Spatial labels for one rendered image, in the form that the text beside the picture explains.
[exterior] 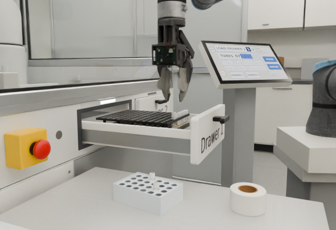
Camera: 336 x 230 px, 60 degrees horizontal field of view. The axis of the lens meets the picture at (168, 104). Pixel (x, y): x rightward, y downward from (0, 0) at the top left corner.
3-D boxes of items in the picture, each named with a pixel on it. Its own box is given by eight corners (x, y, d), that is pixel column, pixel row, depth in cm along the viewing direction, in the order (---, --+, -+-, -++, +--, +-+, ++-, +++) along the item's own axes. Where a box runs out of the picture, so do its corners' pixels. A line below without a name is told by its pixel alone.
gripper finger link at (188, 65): (176, 84, 79) (171, 52, 78) (178, 84, 80) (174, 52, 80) (192, 82, 77) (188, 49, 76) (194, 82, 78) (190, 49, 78)
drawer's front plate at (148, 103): (169, 116, 134) (169, 93, 133) (139, 128, 108) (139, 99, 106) (166, 116, 135) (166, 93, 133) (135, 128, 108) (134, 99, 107)
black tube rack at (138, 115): (189, 133, 91) (189, 113, 91) (167, 147, 75) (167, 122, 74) (128, 127, 100) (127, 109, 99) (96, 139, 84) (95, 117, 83)
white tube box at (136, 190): (183, 199, 62) (183, 182, 62) (160, 216, 55) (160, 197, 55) (137, 186, 69) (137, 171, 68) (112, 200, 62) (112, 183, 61)
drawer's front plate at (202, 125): (224, 137, 93) (225, 104, 92) (197, 165, 66) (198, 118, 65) (218, 137, 94) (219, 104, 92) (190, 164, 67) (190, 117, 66)
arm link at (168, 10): (164, 8, 81) (192, 5, 77) (164, 25, 81) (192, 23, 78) (152, 2, 74) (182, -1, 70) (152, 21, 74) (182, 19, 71)
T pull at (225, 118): (229, 119, 81) (229, 115, 81) (224, 124, 74) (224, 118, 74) (216, 118, 82) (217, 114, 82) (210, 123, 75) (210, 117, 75)
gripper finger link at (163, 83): (150, 101, 78) (154, 66, 76) (159, 99, 83) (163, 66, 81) (161, 103, 76) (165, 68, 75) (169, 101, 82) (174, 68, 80)
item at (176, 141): (217, 133, 92) (218, 115, 91) (192, 156, 68) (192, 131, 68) (110, 124, 107) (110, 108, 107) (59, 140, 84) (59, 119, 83)
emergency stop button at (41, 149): (53, 156, 61) (52, 138, 61) (38, 162, 57) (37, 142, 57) (42, 154, 62) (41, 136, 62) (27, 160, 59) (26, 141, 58)
